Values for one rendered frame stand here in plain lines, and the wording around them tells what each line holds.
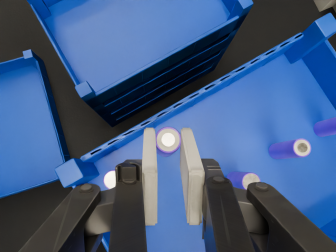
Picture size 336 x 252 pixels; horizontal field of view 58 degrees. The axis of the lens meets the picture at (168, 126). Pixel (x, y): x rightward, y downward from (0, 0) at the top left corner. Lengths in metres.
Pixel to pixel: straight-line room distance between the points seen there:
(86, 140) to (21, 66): 0.24
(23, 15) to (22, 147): 0.34
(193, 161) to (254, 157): 0.21
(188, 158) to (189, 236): 0.20
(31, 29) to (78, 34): 0.33
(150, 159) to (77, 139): 0.63
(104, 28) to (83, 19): 0.04
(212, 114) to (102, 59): 0.26
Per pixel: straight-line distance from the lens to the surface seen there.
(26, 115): 0.82
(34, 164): 0.80
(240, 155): 0.36
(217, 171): 0.16
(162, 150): 0.20
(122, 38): 0.56
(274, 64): 0.39
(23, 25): 0.90
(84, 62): 0.55
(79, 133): 0.78
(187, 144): 0.18
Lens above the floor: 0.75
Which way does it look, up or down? 82 degrees down
